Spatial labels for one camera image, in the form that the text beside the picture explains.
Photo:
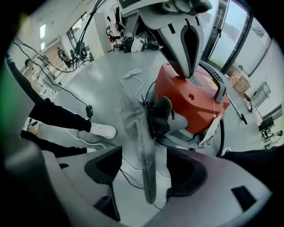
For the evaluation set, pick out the grey mesh vacuum cleaner piece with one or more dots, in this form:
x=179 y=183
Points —
x=146 y=159

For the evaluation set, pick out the person's left leg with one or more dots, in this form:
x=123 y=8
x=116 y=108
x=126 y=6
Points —
x=57 y=115

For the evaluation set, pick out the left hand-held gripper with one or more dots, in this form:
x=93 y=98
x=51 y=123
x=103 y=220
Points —
x=155 y=6

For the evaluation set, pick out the white paper tag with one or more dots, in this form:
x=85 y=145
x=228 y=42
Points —
x=210 y=130

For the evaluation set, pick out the white plastic bag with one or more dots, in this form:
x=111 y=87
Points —
x=137 y=46

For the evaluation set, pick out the metal vacuum wand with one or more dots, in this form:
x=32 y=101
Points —
x=238 y=110

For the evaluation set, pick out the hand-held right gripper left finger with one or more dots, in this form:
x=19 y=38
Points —
x=77 y=177

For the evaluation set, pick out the white shoe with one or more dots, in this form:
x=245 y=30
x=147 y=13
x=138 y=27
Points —
x=91 y=149
x=103 y=130

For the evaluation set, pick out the orange vacuum cleaner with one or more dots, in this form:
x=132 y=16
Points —
x=190 y=104

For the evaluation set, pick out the person's right leg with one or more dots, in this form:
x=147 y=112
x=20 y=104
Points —
x=55 y=147

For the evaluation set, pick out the wooden crate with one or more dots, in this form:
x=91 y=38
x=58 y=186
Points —
x=239 y=82

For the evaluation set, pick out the black window frame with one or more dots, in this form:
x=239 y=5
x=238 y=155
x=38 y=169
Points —
x=238 y=42

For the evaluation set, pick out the white radiator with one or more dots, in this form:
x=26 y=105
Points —
x=260 y=94

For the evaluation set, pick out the black monitor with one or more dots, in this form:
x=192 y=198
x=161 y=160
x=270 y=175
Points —
x=266 y=124

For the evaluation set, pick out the person's leg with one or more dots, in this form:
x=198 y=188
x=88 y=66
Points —
x=57 y=115
x=55 y=147

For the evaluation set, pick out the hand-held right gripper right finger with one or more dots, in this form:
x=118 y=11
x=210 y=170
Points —
x=217 y=177

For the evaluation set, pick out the black bag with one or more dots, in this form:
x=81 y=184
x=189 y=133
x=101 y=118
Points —
x=128 y=44

